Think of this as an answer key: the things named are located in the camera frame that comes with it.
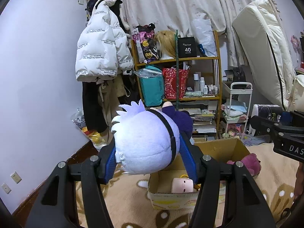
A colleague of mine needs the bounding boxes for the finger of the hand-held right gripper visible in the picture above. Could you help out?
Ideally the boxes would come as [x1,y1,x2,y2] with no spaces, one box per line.
[250,115,285,139]
[279,110,304,127]

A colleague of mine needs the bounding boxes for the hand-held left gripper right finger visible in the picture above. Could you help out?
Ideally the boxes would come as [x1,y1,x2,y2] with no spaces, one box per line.
[179,134,277,228]

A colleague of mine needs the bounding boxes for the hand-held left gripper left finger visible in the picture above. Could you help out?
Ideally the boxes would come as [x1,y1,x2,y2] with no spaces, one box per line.
[25,142,118,228]

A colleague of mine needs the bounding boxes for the pale pink plush toy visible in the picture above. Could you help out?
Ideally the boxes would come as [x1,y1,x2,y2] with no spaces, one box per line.
[172,178,194,193]

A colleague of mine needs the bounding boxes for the white-haired purple plush doll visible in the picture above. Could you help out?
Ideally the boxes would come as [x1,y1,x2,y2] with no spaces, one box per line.
[110,100,194,175]

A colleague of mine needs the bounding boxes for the printed cardboard box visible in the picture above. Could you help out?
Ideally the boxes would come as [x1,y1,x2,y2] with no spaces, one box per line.
[147,138,251,211]

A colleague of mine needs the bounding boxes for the person's right forearm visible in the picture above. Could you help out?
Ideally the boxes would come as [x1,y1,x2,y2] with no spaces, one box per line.
[294,163,304,202]

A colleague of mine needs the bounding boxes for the black printed box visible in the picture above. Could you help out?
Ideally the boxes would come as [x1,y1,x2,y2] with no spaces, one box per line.
[252,104,283,137]

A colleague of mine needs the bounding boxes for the pink plush toys in cart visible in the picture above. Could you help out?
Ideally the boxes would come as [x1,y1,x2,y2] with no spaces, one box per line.
[221,123,248,140]

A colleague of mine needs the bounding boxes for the plastic bag of yellow toys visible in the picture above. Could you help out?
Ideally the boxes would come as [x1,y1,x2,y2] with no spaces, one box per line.
[71,109,108,151]

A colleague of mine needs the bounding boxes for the blue and white cloth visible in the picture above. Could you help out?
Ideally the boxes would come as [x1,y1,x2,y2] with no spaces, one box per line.
[222,100,248,120]

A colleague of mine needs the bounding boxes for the beige printed blanket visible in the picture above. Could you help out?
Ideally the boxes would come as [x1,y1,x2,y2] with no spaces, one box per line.
[74,142,304,228]

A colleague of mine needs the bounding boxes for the pile of magazines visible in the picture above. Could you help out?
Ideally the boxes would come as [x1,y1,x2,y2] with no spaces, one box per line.
[180,108,218,134]

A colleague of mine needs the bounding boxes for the white trolley cart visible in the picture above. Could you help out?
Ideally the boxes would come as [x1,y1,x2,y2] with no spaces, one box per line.
[220,82,253,141]

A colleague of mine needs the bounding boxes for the black coat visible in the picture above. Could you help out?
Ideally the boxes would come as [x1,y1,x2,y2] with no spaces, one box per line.
[82,82,108,134]

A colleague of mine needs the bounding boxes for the beige coat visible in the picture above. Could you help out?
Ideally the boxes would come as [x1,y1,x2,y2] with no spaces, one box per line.
[97,77,127,144]

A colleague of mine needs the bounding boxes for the white folded mattress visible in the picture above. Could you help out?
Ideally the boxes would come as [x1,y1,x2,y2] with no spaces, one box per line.
[231,0,304,112]

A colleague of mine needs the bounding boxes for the group of cosmetic bottles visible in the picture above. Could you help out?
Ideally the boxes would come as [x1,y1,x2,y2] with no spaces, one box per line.
[193,73,219,95]

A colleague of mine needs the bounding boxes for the pink fan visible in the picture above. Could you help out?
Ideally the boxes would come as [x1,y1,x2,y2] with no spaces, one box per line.
[290,35,303,53]

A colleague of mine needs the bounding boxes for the red gift bag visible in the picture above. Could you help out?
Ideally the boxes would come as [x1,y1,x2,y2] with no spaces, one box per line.
[162,67,190,100]

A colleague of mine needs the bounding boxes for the teal bag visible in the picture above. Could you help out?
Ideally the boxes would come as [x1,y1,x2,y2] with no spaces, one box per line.
[135,65,166,107]

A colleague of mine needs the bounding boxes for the green pole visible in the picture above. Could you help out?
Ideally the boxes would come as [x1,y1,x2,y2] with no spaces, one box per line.
[174,28,181,112]

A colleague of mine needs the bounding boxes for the wooden shelf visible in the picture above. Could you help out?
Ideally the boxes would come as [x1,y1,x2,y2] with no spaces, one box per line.
[130,30,223,141]

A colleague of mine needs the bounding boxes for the black box with white print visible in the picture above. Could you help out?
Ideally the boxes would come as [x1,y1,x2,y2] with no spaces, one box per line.
[178,37,197,59]

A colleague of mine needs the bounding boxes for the white plastic bag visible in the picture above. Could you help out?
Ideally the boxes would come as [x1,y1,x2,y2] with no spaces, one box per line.
[192,18,218,57]

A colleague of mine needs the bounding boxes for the white puffer jacket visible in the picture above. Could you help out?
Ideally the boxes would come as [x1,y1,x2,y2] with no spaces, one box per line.
[75,0,135,82]

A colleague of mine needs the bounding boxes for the blond wig on head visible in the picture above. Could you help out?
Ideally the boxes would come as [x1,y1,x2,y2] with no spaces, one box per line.
[154,30,177,60]

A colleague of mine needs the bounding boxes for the black and pink patterned bag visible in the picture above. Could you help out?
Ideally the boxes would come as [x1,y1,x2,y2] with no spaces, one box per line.
[132,24,159,63]

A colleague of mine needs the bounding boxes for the white floral curtain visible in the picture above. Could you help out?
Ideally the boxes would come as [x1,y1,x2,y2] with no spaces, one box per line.
[114,0,285,67]

